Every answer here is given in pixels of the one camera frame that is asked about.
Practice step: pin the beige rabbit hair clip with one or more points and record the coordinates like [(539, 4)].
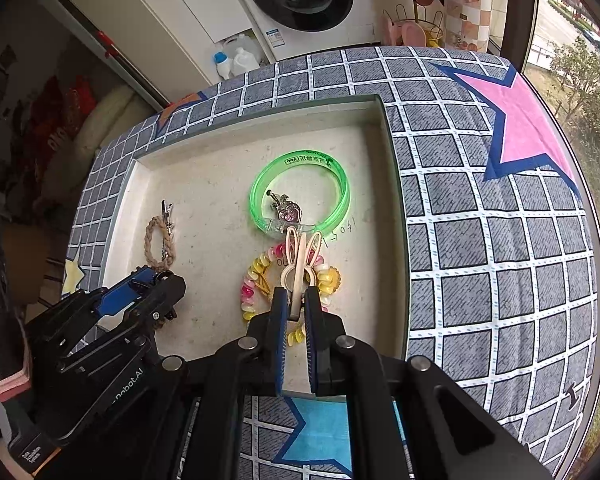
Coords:
[(296, 270)]

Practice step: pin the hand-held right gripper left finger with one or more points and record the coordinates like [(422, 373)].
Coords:
[(280, 340)]

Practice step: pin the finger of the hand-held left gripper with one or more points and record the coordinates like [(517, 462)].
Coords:
[(165, 295), (125, 292)]

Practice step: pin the shallow grey cardboard tray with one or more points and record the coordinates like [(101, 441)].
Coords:
[(205, 185)]

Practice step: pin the pink slippers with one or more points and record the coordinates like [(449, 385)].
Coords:
[(405, 32)]

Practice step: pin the pink checked printed curtain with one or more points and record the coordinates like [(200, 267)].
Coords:
[(467, 5)]

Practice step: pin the white cabinet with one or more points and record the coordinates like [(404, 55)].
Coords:
[(190, 10)]

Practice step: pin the silver heart pendant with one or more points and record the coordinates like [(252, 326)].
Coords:
[(286, 212)]

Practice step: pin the silver metal hair clip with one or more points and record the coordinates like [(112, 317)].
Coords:
[(168, 225)]

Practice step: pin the white bottle with blue cap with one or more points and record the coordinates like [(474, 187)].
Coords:
[(222, 66)]

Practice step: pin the white plastic jug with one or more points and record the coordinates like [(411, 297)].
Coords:
[(245, 60)]

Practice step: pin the red cushions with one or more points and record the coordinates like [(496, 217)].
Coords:
[(55, 115)]

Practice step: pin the person's left forearm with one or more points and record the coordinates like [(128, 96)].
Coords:
[(0, 340)]

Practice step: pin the dark window frame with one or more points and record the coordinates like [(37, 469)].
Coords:
[(520, 10)]

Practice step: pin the mop with red fittings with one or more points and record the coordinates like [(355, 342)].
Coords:
[(109, 44)]

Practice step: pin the beige sofa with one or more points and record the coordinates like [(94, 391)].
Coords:
[(95, 130)]

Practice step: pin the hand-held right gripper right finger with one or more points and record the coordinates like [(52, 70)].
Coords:
[(312, 340)]

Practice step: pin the blue checked star tablecloth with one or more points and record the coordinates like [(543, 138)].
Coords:
[(455, 260)]

